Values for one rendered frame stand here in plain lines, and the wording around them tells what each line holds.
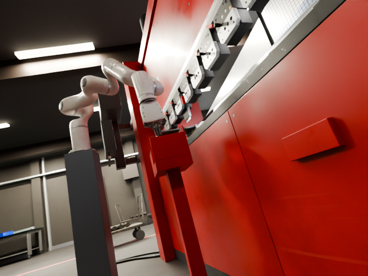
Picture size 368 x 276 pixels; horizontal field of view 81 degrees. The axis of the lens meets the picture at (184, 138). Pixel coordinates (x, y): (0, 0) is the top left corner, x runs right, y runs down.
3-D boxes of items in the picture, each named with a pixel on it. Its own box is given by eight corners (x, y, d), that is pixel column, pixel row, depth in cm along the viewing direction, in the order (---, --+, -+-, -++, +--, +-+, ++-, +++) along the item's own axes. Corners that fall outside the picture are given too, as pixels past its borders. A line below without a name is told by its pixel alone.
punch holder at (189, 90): (184, 104, 158) (178, 85, 163) (194, 103, 161) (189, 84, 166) (191, 93, 145) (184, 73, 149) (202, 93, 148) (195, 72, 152)
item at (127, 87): (160, 258, 227) (121, 73, 287) (228, 233, 258) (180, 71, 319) (165, 262, 205) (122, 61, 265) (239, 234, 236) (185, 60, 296)
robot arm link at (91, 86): (80, 119, 167) (57, 116, 155) (79, 104, 169) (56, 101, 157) (112, 92, 134) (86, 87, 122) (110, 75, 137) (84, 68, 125)
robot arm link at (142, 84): (150, 102, 110) (134, 102, 103) (143, 80, 113) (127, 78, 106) (159, 93, 104) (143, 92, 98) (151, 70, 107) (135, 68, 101)
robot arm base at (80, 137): (62, 154, 140) (59, 128, 145) (73, 160, 158) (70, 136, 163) (92, 148, 143) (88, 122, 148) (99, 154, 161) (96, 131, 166)
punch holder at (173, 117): (171, 125, 194) (166, 109, 198) (179, 124, 197) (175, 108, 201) (175, 118, 181) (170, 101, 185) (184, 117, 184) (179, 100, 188)
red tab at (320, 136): (290, 161, 61) (281, 138, 63) (295, 160, 62) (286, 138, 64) (340, 145, 48) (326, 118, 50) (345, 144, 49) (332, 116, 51)
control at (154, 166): (154, 178, 107) (147, 144, 112) (185, 171, 111) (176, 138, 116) (157, 171, 88) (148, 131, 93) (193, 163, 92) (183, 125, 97)
